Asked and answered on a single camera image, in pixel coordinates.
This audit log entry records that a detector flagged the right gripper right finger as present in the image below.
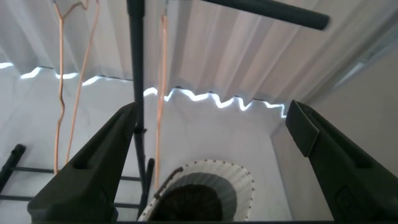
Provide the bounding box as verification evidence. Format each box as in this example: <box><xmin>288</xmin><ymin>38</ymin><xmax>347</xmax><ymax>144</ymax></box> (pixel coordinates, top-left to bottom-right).
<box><xmin>285</xmin><ymin>99</ymin><xmax>398</xmax><ymax>223</ymax></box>

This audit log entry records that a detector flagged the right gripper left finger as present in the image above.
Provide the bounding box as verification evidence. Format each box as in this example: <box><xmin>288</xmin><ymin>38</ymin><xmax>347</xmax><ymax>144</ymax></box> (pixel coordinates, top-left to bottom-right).
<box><xmin>27</xmin><ymin>101</ymin><xmax>140</xmax><ymax>223</ymax></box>

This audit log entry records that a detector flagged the pink clothes hanger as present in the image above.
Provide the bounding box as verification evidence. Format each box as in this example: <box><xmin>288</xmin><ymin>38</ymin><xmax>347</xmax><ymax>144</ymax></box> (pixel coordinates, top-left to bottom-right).
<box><xmin>52</xmin><ymin>0</ymin><xmax>101</xmax><ymax>175</ymax></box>
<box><xmin>154</xmin><ymin>0</ymin><xmax>170</xmax><ymax>190</ymax></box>

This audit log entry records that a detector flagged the white laundry basket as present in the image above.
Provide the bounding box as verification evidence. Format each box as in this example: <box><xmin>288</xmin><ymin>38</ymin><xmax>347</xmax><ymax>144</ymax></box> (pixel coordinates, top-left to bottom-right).
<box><xmin>138</xmin><ymin>159</ymin><xmax>256</xmax><ymax>222</ymax></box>

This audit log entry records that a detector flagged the black clothes rack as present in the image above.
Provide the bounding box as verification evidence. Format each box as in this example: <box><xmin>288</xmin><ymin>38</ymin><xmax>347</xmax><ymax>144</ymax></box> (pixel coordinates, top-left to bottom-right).
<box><xmin>0</xmin><ymin>0</ymin><xmax>330</xmax><ymax>219</ymax></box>

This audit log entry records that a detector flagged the white curtain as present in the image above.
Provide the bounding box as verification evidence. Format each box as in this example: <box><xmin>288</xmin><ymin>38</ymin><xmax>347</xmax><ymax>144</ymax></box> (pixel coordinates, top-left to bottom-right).
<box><xmin>0</xmin><ymin>0</ymin><xmax>398</xmax><ymax>119</ymax></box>

